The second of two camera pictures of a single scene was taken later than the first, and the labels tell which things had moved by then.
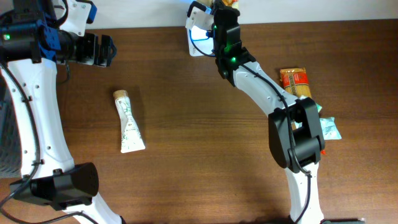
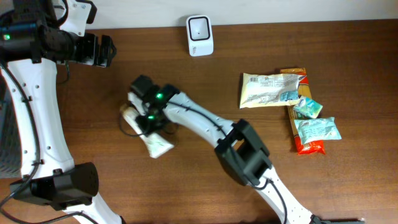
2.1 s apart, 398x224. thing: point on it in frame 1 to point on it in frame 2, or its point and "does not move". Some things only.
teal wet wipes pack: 329,127 does not move
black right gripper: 219,10 to 145,127
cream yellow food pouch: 233,3 to 269,89
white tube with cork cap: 131,139 to 155,145
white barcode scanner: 199,43 does not move
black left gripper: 92,56 does not move
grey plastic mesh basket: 10,149 does not move
